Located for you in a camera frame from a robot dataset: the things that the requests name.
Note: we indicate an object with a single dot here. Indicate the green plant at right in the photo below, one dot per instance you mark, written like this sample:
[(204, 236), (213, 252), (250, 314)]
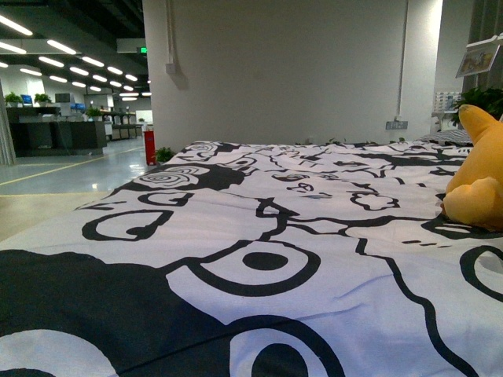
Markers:
[(479, 104)]

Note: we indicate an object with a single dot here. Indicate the black reception counter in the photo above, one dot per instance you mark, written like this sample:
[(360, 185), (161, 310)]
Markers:
[(37, 132)]

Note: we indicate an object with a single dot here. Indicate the yellow plush toy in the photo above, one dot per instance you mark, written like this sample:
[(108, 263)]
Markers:
[(474, 194)]

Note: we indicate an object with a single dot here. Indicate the striped pillow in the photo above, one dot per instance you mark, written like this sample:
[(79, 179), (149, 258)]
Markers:
[(448, 137)]

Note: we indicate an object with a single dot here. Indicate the potted green plant by wall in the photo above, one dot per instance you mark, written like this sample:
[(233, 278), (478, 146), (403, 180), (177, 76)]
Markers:
[(162, 155)]

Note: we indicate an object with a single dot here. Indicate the wall power socket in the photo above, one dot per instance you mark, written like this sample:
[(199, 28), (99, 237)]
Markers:
[(396, 125)]

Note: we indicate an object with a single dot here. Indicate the black and white patterned blanket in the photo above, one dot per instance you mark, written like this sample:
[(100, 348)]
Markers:
[(255, 260)]

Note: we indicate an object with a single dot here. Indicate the framed picture on shelf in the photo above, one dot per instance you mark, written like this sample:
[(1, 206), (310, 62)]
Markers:
[(477, 60)]

